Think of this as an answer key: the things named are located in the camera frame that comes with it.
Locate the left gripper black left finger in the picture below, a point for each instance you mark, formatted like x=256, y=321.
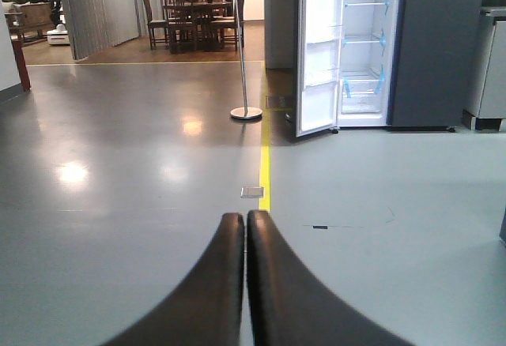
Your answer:
x=205, y=308

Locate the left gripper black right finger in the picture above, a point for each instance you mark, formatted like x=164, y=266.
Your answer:
x=290, y=306

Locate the open white fridge door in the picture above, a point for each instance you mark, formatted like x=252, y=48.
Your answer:
x=319, y=41

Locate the metal floor outlet plate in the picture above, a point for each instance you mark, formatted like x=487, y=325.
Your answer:
x=252, y=192

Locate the dark floor label sign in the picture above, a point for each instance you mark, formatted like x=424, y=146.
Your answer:
x=279, y=102

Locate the stainless steel appliance cabinet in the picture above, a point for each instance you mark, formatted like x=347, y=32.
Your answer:
x=485, y=103

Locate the wooden chair right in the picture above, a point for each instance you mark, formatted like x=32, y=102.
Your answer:
x=225, y=28

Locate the wooden chair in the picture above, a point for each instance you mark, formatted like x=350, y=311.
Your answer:
x=181, y=25
x=153, y=25
x=225, y=28

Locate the dark wooden dining table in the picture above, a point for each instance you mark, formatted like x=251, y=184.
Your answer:
x=204, y=13

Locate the wooden chair left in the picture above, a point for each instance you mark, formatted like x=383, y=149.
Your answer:
x=153, y=25

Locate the wooden chair front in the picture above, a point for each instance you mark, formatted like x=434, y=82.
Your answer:
x=181, y=25

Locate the white robot vacuum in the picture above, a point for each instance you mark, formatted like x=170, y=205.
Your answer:
x=58, y=36

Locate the grey vertical blind curtain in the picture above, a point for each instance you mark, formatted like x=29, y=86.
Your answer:
x=96, y=25

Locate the white cabinet doors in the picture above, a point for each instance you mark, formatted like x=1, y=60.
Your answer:
x=280, y=33

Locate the metal sign stand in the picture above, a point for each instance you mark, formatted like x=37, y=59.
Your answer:
x=245, y=112

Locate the wooden bench sofa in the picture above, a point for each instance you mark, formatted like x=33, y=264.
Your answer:
x=29, y=17

